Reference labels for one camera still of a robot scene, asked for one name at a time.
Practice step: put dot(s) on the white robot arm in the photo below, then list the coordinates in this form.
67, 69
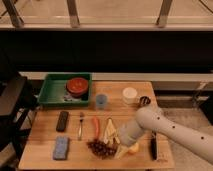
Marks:
152, 118

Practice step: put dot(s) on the black remote control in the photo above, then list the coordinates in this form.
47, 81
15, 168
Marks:
62, 121

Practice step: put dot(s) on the red bowl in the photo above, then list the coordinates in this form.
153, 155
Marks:
77, 86

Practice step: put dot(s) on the blue sponge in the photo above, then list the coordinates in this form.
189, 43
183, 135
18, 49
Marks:
61, 148

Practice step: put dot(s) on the green plastic tray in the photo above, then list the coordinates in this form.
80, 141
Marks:
54, 93

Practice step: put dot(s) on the black side cart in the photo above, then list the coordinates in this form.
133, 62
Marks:
16, 100

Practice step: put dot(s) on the dark red grape bunch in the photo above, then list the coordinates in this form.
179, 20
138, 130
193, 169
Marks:
100, 149

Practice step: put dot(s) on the white paper cup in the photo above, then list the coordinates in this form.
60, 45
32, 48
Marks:
129, 95

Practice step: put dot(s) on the orange fruit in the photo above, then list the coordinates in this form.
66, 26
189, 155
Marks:
134, 149

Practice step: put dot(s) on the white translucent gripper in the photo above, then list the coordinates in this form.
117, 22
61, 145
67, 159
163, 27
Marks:
128, 133

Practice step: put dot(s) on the orange carrot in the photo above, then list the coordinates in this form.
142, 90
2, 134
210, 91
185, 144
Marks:
96, 127

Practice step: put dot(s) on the blue plastic cup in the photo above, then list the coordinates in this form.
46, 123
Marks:
101, 101

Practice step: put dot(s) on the metal fork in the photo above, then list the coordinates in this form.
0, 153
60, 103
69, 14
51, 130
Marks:
80, 126

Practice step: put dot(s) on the black handled peeler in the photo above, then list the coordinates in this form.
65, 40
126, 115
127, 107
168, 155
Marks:
154, 146

